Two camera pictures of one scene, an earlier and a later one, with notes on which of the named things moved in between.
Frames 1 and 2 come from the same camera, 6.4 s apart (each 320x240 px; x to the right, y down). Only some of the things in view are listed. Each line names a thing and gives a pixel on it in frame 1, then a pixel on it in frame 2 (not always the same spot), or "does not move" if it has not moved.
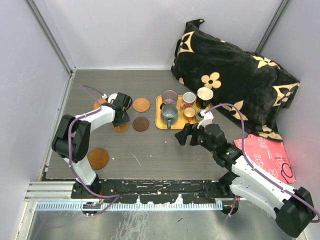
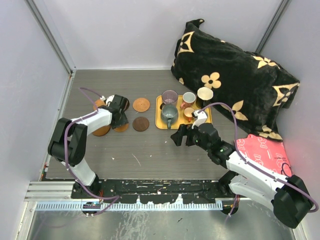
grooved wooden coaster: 98,158 -> 102,131
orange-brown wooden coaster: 141,104 does not move
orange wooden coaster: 121,128 does not move
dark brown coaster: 140,124 does not move
